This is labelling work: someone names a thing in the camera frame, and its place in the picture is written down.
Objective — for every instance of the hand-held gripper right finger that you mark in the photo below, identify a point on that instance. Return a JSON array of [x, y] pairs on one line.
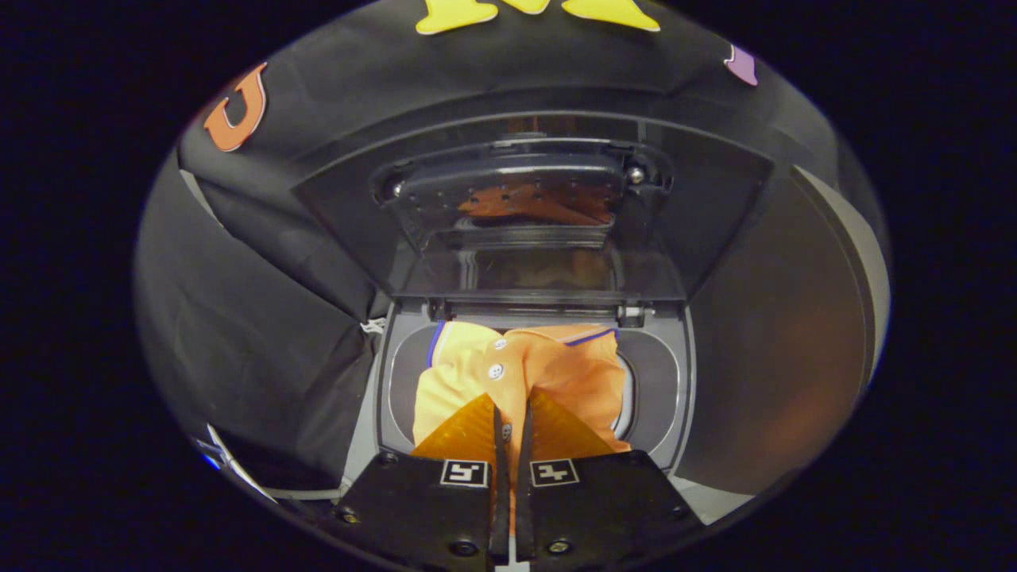
[[604, 500]]

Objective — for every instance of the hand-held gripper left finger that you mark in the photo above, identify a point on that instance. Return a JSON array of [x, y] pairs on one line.
[[421, 500]]

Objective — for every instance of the yellow polo shirt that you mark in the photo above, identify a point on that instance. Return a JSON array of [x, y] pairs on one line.
[[556, 365]]

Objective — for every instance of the dark washing machine lid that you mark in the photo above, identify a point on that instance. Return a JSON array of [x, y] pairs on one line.
[[524, 199]]

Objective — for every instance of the white cabinet with grey top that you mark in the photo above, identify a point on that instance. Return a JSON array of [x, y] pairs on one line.
[[794, 334]]

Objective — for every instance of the black backdrop cloth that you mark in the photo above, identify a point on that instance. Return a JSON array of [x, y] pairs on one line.
[[278, 278]]

